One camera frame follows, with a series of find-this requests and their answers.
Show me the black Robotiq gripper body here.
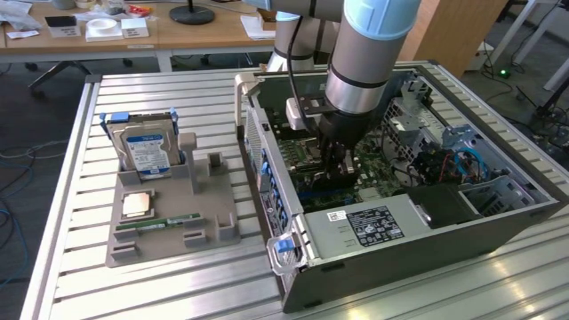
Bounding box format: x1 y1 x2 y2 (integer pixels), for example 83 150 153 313
316 111 372 147

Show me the GPU card with silver bracket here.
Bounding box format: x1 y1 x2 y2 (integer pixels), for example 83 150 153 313
309 171 359 197

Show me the CPU socket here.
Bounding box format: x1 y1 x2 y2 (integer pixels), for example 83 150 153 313
301 137 323 165

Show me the green motherboard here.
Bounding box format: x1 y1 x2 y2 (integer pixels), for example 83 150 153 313
267 111 404 211

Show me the silver drive cage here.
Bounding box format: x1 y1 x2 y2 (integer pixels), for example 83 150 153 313
376 78 447 159

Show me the grey power supply unit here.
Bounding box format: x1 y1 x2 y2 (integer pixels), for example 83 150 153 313
303 194 431 260

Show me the open black PC case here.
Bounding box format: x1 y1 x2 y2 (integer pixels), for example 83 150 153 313
233 65 569 314

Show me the white paper stack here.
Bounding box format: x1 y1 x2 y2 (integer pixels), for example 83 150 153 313
238 13 277 41

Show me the grey parts rack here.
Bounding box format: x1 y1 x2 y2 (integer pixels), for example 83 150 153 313
105 132 243 269

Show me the silver disk bay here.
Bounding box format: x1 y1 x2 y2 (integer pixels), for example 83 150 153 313
456 175 538 218

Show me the hard disk in blue carrier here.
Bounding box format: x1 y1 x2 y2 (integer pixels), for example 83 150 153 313
99 108 181 181

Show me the green RAM stick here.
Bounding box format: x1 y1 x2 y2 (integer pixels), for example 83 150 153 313
115 214 201 232

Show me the silver CPU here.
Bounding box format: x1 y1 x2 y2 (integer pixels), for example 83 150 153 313
121 192 151 218

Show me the black lamp base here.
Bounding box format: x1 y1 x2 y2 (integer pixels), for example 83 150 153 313
167 0 215 25

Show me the plain white box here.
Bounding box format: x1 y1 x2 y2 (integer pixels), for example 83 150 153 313
119 18 149 39

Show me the white tape roll block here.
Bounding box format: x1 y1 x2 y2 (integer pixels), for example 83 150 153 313
83 18 123 43

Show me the black office chair base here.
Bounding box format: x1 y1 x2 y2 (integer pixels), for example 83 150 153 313
25 58 134 97

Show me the wooden desk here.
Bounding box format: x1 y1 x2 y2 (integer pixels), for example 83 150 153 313
0 0 346 73

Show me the white box with black top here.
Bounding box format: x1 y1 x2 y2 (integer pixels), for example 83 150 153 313
43 15 82 38

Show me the clear plastic bag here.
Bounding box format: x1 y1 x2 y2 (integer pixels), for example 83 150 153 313
0 1 43 31

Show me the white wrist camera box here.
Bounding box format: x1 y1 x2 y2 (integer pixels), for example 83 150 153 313
283 98 316 131

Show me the red wire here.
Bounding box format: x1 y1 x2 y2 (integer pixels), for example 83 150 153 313
442 151 466 183

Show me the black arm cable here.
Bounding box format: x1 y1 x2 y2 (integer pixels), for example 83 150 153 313
286 15 314 131

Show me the blue wire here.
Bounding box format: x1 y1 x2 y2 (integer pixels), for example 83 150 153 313
451 146 490 185

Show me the blue floor cable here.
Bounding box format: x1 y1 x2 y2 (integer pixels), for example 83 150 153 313
0 159 34 287

